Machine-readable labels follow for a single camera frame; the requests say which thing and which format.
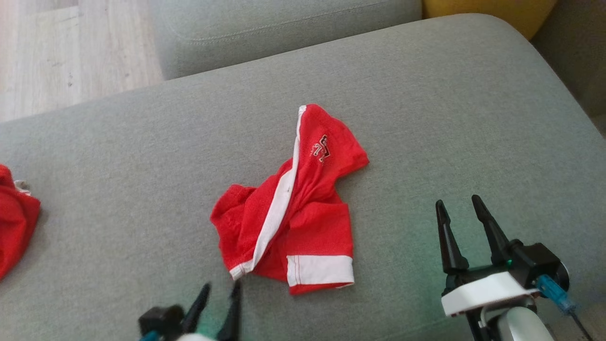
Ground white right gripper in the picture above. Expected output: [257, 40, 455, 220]
[436, 194, 541, 317]

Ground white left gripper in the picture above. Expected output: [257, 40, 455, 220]
[178, 280, 242, 341]

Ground red shorts with white stripes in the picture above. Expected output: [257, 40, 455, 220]
[210, 104, 370, 296]

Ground large grey sofa seat cushion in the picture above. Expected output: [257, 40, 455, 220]
[0, 13, 606, 341]

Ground red garment with white trim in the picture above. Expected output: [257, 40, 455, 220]
[0, 164, 41, 281]

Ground yellow sofa cushion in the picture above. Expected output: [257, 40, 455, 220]
[423, 0, 559, 41]

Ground small grey sofa seat cushion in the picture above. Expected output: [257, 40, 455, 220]
[149, 0, 423, 80]

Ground blue right camera cable plug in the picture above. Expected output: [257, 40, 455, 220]
[536, 274, 576, 315]

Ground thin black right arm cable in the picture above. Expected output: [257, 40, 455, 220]
[570, 310, 593, 341]

